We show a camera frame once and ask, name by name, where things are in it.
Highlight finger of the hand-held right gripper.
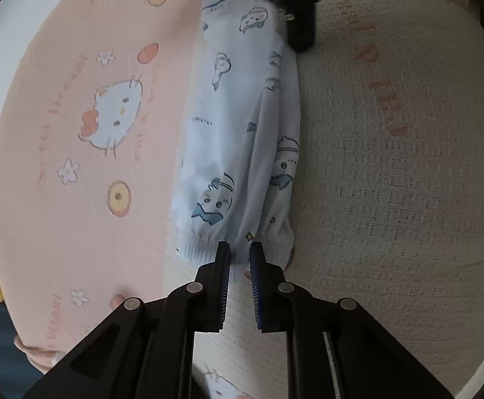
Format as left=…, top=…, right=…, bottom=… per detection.
left=287, top=1, right=318, bottom=53

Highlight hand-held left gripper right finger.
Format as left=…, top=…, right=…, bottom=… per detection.
left=249, top=242, right=452, bottom=399

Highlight white cartoon print pants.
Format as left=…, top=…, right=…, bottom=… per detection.
left=171, top=0, right=303, bottom=271

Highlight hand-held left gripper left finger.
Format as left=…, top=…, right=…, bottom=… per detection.
left=24, top=241, right=232, bottom=399

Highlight pink cream cat print blanket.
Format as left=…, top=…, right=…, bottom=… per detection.
left=0, top=0, right=484, bottom=399

